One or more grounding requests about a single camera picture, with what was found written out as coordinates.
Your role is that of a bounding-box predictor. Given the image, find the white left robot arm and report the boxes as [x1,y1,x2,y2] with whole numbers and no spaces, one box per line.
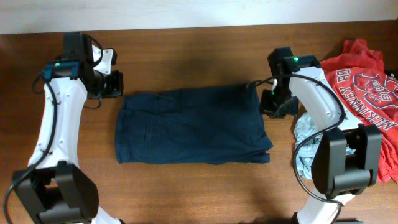
[4,32,124,223]

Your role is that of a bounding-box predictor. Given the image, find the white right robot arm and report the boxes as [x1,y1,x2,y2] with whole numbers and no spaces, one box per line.
[260,47,382,223]

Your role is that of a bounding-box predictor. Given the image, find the navy blue shorts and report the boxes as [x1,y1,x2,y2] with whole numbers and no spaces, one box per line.
[114,83,274,165]

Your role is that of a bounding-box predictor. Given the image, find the light blue crumpled shirt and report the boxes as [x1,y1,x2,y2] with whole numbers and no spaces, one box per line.
[293,111,357,180]

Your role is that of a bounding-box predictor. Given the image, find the red printed t-shirt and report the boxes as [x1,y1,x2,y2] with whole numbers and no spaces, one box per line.
[321,39,397,182]

